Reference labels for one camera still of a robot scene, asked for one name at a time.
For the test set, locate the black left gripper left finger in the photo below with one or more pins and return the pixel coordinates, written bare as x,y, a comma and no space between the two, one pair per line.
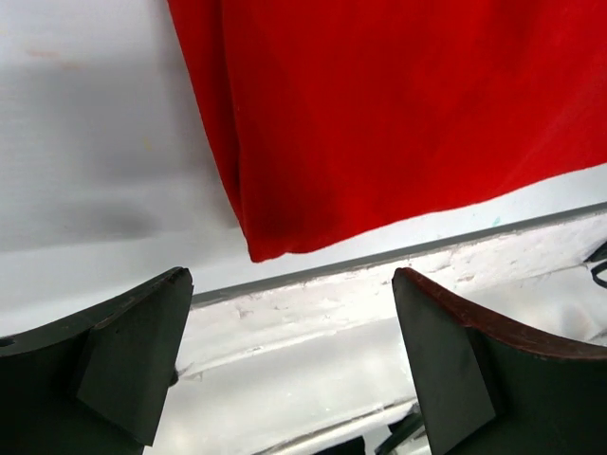
96,381

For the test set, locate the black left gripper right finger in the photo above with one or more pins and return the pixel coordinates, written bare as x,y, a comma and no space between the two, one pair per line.
488,384

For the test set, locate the red t shirt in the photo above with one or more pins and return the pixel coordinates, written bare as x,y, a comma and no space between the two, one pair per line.
327,119

